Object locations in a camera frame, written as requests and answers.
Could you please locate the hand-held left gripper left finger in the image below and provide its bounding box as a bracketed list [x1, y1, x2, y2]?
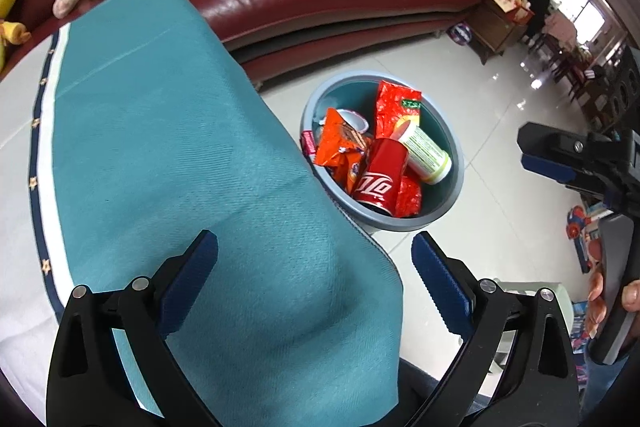
[46, 229, 219, 427]

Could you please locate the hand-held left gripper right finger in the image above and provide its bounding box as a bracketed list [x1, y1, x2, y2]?
[407, 231, 581, 427]

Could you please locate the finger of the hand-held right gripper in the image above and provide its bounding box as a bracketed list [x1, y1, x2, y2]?
[517, 122, 601, 160]
[520, 152, 601, 195]

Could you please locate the green label cylindrical container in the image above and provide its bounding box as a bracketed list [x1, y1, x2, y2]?
[395, 122, 452, 185]

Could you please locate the red soda can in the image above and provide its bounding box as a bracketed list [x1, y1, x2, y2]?
[351, 138, 412, 218]

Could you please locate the red and yellow plastic bag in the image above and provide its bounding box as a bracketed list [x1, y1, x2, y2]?
[375, 79, 423, 218]

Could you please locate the orange snack packet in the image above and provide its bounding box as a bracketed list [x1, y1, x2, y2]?
[314, 108, 373, 195]

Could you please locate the teal round trash bin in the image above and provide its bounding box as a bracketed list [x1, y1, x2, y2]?
[300, 72, 466, 235]

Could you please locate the person's right hand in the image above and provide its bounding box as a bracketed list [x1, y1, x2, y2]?
[586, 237, 640, 340]

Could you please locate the red and blue floor toy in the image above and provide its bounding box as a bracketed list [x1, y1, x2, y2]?
[565, 204, 606, 273]

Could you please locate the teal and grey printed tablecloth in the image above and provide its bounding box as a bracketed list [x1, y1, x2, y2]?
[0, 0, 405, 425]

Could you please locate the wooden side table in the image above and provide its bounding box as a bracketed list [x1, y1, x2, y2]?
[470, 0, 533, 65]

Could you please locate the purple patterned bag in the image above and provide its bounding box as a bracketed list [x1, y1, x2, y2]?
[447, 23, 473, 45]

